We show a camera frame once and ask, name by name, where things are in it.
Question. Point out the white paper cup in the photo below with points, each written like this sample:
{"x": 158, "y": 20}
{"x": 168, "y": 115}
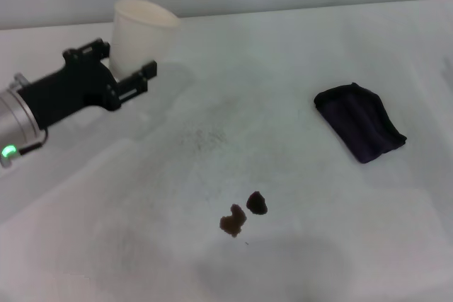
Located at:
{"x": 141, "y": 36}

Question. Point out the brown water stain, lobed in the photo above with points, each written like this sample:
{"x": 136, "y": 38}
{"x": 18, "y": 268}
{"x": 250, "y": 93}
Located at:
{"x": 233, "y": 221}

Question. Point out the dark purple rag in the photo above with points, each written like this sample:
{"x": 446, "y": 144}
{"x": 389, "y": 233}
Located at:
{"x": 359, "y": 121}

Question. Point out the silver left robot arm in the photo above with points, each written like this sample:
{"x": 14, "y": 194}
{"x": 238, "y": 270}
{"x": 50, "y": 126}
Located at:
{"x": 16, "y": 121}

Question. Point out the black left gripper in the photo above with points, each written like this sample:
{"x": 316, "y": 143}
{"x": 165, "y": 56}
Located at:
{"x": 70, "y": 90}

